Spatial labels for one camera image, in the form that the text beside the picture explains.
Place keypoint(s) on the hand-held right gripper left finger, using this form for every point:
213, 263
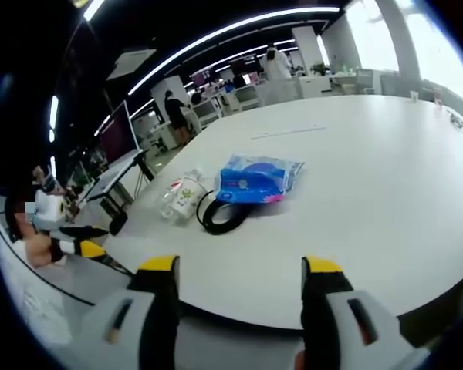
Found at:
119, 327

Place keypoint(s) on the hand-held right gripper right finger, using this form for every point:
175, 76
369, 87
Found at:
355, 327

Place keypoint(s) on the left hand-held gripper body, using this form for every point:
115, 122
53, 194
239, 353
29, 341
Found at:
48, 212

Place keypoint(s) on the clear bottle with white label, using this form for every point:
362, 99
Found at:
185, 196

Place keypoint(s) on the blue plastic tissue packet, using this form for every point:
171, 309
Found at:
254, 179

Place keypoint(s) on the person's left hand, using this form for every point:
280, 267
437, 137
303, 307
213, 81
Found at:
38, 250

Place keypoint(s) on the person's right hand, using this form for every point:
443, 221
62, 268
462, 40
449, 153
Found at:
299, 361

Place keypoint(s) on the grey desk with black legs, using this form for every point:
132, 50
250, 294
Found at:
110, 179

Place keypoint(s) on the dark screen on stand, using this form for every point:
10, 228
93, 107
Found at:
117, 135

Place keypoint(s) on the white table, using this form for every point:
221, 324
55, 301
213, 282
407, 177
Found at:
351, 192

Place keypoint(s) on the white flat strip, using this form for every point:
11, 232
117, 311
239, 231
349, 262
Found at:
289, 132

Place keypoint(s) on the small white cup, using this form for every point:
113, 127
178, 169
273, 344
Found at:
413, 95

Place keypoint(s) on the white cabinet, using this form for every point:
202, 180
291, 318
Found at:
312, 86

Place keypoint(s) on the long ceiling light strip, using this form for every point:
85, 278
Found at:
231, 29

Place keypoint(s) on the green potted plant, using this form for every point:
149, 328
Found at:
319, 68

